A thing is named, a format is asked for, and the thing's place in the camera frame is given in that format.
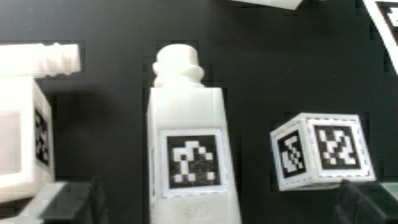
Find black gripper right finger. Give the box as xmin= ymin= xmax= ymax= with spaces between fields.
xmin=332 ymin=181 xmax=398 ymax=224

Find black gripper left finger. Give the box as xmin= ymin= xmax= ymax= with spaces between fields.
xmin=16 ymin=178 xmax=108 ymax=224

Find white chair leg with peg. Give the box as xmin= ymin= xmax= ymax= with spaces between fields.
xmin=147 ymin=44 xmax=241 ymax=224

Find white chair seat part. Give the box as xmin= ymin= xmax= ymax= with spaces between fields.
xmin=0 ymin=43 xmax=82 ymax=203

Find white tagged cube nut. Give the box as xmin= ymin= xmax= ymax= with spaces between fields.
xmin=270 ymin=113 xmax=376 ymax=191

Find white leg with tag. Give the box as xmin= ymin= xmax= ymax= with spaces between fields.
xmin=234 ymin=0 xmax=302 ymax=10

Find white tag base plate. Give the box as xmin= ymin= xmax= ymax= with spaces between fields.
xmin=362 ymin=0 xmax=398 ymax=74

